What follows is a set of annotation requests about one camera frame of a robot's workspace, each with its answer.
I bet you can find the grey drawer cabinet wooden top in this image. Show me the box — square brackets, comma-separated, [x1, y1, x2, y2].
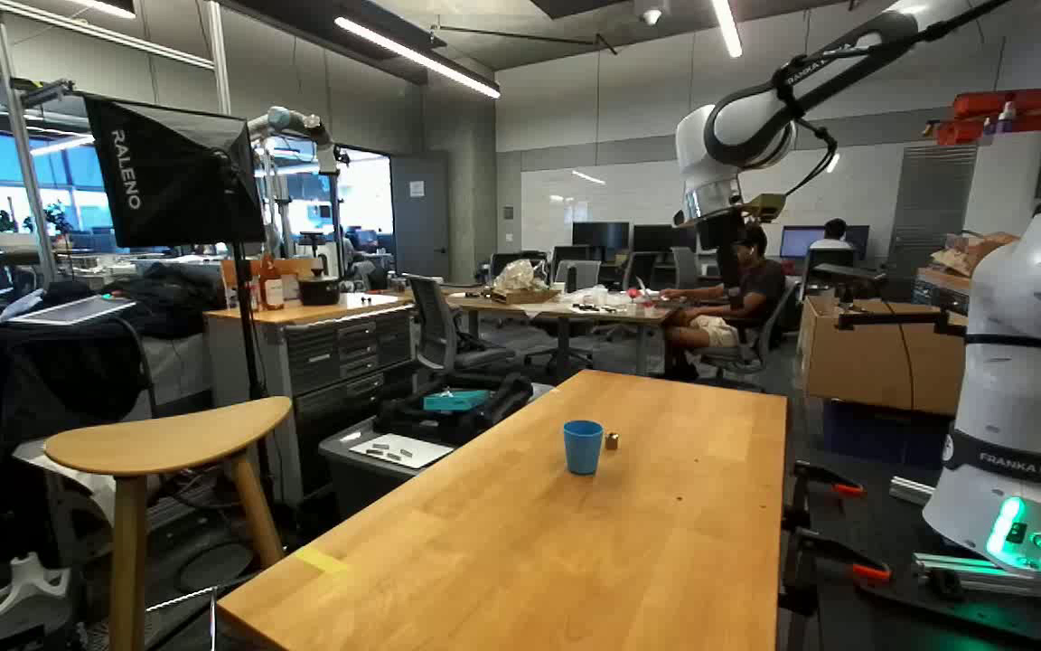
[201, 288, 418, 511]

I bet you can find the black bag with teal item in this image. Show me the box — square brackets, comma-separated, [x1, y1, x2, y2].
[373, 368, 540, 449]

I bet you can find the black light stand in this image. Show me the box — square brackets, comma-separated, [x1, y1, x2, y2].
[228, 240, 268, 406]

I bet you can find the orange handled clamp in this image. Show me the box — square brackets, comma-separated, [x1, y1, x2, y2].
[783, 461, 873, 508]
[780, 527, 895, 596]

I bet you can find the person in white shirt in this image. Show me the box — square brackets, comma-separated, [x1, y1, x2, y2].
[810, 212, 862, 261]

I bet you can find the blue storage bin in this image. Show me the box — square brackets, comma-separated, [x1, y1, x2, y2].
[820, 398, 956, 475]

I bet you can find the blue plastic cup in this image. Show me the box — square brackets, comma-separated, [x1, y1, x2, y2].
[560, 415, 607, 482]

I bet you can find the seated person dark shirt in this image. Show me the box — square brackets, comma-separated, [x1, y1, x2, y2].
[663, 220, 793, 368]

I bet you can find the large cardboard box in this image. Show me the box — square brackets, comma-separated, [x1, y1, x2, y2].
[799, 293, 970, 420]

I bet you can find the silver metal pole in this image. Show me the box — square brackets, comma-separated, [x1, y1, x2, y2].
[0, 9, 62, 288]

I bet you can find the long ceiling light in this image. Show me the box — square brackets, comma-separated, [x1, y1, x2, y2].
[330, 12, 507, 104]

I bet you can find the wooden stool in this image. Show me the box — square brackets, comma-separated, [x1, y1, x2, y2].
[40, 394, 298, 651]

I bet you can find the red sign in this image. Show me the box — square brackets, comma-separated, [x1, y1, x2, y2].
[926, 78, 1041, 147]

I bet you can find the black computer monitor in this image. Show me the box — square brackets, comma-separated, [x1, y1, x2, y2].
[568, 217, 633, 261]
[630, 220, 693, 256]

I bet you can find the crumpled white bag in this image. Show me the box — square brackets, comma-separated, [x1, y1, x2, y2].
[488, 256, 557, 306]

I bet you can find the white grey equipment box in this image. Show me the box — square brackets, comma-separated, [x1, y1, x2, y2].
[318, 415, 460, 515]

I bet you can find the black softbox light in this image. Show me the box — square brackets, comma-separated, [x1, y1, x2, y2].
[82, 89, 268, 250]

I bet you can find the black hanging jacket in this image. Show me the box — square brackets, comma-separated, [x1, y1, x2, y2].
[0, 306, 152, 562]

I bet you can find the blue lit computer monitor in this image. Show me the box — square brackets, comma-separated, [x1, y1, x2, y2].
[777, 220, 874, 269]

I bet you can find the grey office chair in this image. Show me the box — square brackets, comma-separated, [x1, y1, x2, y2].
[405, 273, 513, 380]

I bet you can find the grey door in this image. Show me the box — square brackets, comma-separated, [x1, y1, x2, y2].
[393, 151, 454, 277]

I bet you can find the yellow tape strip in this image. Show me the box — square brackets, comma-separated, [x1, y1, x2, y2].
[298, 545, 359, 579]

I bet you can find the long wooden work desk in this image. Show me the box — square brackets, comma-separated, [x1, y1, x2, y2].
[445, 285, 685, 380]

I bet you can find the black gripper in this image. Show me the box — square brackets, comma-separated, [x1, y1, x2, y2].
[697, 205, 751, 285]

